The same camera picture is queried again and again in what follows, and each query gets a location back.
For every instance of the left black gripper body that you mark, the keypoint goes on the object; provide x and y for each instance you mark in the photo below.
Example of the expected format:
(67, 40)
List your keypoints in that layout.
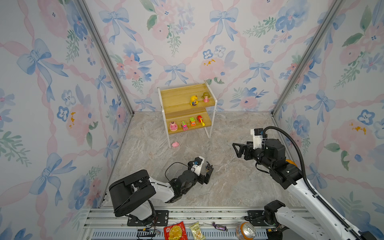
(200, 179)

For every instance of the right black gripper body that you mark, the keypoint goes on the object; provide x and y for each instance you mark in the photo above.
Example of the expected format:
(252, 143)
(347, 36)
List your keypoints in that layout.
(259, 156)

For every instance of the pink toy car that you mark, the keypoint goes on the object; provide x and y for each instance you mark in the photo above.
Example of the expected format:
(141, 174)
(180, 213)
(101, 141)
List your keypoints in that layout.
(184, 126)

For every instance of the green orange toy truck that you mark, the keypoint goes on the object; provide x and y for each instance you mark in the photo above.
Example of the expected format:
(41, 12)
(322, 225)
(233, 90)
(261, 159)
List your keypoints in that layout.
(193, 121)

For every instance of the pink bear donut toy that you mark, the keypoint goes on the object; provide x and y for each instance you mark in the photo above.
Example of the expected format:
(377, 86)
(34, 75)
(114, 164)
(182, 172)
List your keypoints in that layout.
(173, 126)

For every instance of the red yellow toy excavator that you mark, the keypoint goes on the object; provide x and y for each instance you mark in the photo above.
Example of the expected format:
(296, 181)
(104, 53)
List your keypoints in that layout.
(201, 120)

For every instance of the olive hair doll head toy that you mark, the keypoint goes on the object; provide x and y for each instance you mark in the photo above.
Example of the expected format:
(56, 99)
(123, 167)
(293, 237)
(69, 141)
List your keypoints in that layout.
(206, 97)

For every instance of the yellow figure toy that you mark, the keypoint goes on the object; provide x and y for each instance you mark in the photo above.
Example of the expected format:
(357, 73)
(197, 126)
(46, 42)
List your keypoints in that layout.
(194, 101)

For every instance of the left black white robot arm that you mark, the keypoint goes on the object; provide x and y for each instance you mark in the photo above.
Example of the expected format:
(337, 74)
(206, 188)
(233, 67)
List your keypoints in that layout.
(132, 195)

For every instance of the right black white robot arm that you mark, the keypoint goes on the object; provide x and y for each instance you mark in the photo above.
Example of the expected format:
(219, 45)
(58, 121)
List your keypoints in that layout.
(332, 225)

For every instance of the orange lid plastic cup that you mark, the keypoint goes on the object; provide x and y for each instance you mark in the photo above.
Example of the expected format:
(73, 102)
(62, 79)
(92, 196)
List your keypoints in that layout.
(291, 162)

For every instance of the green snack packet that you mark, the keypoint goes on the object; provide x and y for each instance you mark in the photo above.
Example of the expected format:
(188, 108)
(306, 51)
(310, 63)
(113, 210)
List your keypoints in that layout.
(196, 231)

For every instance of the purple wrapped candy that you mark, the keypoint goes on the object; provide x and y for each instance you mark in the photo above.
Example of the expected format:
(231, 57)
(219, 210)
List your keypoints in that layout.
(220, 227)

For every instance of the red snack packet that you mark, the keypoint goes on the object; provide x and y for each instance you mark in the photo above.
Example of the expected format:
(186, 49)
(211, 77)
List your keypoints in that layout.
(175, 232)

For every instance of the silver drink can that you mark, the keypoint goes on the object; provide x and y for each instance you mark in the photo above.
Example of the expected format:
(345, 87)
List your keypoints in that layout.
(245, 231)

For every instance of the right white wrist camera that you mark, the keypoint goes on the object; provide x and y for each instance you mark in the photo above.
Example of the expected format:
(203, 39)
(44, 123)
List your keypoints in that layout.
(259, 138)

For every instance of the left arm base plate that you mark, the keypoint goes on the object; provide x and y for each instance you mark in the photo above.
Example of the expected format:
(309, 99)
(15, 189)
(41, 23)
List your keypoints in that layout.
(159, 218)

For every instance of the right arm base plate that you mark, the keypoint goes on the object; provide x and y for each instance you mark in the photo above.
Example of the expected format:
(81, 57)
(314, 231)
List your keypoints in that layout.
(257, 218)

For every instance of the white frame wooden two-tier shelf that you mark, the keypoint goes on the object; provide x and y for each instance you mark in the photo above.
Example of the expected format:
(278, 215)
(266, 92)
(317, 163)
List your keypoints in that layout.
(176, 107)

